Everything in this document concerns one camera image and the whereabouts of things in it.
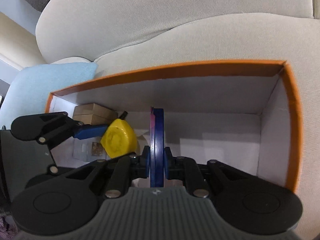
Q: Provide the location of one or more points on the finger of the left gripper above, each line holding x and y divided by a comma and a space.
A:
52, 129

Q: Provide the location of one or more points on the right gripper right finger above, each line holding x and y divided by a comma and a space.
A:
199, 180

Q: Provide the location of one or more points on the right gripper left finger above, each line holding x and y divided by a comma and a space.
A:
112, 178

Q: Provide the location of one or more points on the clear plastic cube box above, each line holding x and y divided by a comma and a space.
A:
89, 150

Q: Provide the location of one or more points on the red purple tin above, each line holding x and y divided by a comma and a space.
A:
157, 147

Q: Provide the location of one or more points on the orange cardboard box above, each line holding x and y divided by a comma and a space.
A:
246, 113

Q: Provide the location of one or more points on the yellow tape measure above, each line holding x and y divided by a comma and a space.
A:
119, 138

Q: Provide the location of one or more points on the light blue pillow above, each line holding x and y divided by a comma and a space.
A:
30, 89

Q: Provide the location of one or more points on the brown cardboard box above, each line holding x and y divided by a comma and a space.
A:
93, 114

